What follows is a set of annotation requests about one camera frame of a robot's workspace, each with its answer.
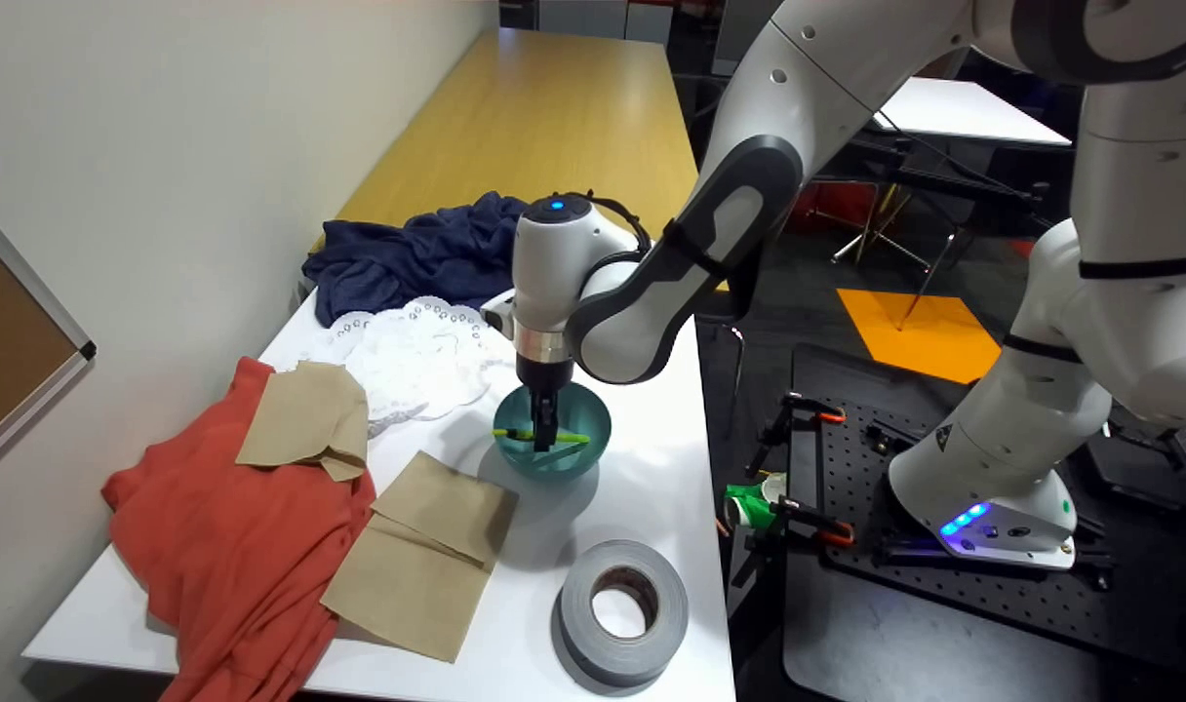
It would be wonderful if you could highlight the orange handled clamp front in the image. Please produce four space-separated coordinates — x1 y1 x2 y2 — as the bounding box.
771 498 858 551

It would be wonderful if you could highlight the grey duct tape roll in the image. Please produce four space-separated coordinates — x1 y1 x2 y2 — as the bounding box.
553 541 687 692

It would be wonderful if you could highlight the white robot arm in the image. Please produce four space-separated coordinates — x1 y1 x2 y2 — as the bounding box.
511 0 1186 568

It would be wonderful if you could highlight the framed cork board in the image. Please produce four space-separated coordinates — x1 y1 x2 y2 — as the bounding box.
0 232 97 460

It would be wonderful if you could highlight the green bowl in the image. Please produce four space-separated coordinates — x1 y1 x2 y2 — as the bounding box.
490 384 612 484

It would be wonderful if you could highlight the brown paper napkin near bowl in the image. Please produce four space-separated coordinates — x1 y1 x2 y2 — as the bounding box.
320 453 515 664

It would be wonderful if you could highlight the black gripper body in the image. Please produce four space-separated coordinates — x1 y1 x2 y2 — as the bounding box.
515 329 568 394

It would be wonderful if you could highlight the brown paper napkin on cloth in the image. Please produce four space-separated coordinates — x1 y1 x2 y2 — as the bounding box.
238 364 365 484

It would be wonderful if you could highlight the green clamp part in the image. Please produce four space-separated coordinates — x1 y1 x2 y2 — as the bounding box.
724 484 780 532

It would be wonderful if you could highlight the white cloth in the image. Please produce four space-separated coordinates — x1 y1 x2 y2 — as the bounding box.
326 295 515 433

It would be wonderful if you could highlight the red cloth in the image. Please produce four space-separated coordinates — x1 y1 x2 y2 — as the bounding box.
103 358 374 702

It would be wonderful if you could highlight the dark blue cloth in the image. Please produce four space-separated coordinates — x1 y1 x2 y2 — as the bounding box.
302 191 523 329

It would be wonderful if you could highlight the orange handled clamp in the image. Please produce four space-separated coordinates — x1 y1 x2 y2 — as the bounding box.
780 391 845 424
771 498 858 551

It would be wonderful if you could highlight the orange handled clamp rear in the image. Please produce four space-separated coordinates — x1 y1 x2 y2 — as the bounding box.
780 391 845 424

